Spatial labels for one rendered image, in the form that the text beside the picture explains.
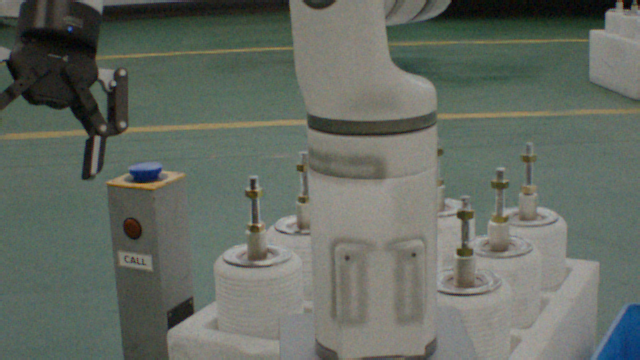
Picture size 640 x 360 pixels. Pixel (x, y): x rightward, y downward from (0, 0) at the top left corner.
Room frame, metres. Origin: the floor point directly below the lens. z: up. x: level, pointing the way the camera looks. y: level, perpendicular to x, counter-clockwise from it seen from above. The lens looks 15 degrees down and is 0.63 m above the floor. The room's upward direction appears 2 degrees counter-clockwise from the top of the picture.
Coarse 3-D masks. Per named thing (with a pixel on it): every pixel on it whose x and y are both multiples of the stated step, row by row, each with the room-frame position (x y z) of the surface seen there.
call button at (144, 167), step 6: (144, 162) 1.24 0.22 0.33; (150, 162) 1.24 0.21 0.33; (156, 162) 1.24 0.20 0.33; (132, 168) 1.21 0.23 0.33; (138, 168) 1.21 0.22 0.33; (144, 168) 1.21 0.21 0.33; (150, 168) 1.21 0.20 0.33; (156, 168) 1.21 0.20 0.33; (132, 174) 1.21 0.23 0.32; (138, 174) 1.21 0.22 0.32; (144, 174) 1.21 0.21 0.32; (150, 174) 1.21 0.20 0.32; (156, 174) 1.22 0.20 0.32; (138, 180) 1.21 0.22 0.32; (144, 180) 1.21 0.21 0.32; (150, 180) 1.21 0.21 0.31
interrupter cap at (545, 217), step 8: (512, 208) 1.25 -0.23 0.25; (544, 208) 1.24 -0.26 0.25; (512, 216) 1.22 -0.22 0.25; (544, 216) 1.22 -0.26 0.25; (552, 216) 1.21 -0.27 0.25; (512, 224) 1.19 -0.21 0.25; (520, 224) 1.19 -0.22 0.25; (528, 224) 1.18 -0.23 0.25; (536, 224) 1.18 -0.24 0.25; (544, 224) 1.18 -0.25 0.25
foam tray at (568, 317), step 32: (576, 288) 1.16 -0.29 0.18; (192, 320) 1.11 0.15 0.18; (544, 320) 1.07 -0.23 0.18; (576, 320) 1.14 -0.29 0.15; (192, 352) 1.06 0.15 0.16; (224, 352) 1.04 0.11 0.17; (256, 352) 1.03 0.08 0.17; (512, 352) 1.04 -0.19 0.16; (544, 352) 1.01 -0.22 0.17; (576, 352) 1.15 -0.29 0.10
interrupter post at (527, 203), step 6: (522, 198) 1.21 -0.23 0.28; (528, 198) 1.21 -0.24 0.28; (534, 198) 1.21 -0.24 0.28; (522, 204) 1.21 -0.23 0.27; (528, 204) 1.21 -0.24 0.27; (534, 204) 1.21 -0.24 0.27; (522, 210) 1.21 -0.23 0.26; (528, 210) 1.21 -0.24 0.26; (534, 210) 1.21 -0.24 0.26; (522, 216) 1.21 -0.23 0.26; (528, 216) 1.21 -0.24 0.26; (534, 216) 1.21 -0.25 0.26
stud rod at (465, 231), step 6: (462, 198) 1.01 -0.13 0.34; (468, 198) 1.00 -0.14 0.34; (462, 204) 1.00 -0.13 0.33; (468, 204) 1.00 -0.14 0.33; (462, 210) 1.01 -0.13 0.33; (468, 210) 1.00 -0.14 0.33; (462, 222) 1.00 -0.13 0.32; (468, 222) 1.00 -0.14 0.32; (462, 228) 1.01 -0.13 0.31; (468, 228) 1.00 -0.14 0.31; (462, 234) 1.00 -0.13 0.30; (468, 234) 1.00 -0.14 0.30; (462, 240) 1.00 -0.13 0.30; (468, 240) 1.00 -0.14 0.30; (462, 246) 1.00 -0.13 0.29; (468, 246) 1.00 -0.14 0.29
